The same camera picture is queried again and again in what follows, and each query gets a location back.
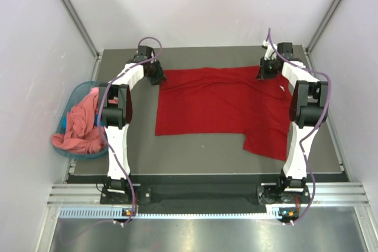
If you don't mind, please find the teal mesh laundry basket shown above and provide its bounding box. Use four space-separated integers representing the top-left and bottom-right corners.
53 81 107 160

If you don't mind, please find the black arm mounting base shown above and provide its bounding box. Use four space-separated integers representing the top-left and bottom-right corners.
100 174 309 213

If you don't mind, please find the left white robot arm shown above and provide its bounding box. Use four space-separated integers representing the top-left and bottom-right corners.
97 45 167 180

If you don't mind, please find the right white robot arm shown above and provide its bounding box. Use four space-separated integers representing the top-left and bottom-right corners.
256 39 329 202

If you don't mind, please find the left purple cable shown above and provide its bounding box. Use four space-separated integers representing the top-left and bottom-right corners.
97 37 163 225

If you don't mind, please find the pink t shirt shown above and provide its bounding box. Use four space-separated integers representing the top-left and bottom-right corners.
51 87 105 155

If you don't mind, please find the slotted cable duct rail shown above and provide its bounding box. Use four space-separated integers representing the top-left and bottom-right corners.
59 207 295 220

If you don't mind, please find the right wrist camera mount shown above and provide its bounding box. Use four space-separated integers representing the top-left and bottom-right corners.
262 40 277 60

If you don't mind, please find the red t shirt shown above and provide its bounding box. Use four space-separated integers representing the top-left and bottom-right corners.
155 66 292 161

